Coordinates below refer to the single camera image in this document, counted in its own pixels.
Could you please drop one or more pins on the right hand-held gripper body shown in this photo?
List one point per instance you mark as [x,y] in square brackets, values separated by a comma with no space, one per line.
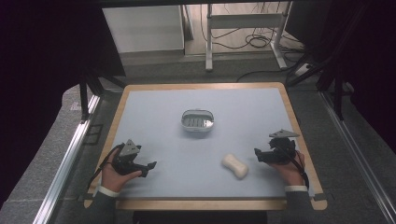
[278,149]

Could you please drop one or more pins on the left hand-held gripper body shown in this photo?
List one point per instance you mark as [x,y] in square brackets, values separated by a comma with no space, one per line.
[126,158]

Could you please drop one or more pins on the white soap bar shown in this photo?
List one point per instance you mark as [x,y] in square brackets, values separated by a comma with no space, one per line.
[235,165]

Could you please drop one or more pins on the person's left hand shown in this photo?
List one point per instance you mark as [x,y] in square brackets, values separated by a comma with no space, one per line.
[114,177]

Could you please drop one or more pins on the person's right hand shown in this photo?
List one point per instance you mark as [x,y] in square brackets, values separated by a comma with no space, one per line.
[291,172]

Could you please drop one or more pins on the light blue table mat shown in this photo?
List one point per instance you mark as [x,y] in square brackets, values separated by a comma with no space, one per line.
[199,141]

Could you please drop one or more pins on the black tripod stand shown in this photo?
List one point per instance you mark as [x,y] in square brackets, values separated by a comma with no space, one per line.
[93,90]

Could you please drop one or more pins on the black curtain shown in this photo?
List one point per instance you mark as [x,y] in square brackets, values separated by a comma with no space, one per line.
[53,62]
[355,59]

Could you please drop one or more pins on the white cabinet panel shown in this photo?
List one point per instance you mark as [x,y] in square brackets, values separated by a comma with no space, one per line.
[144,29]

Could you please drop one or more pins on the aluminium rail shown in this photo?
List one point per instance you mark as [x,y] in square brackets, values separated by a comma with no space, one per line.
[67,158]
[358,155]

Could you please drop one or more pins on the white metal desk frame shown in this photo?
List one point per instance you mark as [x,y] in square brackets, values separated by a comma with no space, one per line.
[246,28]

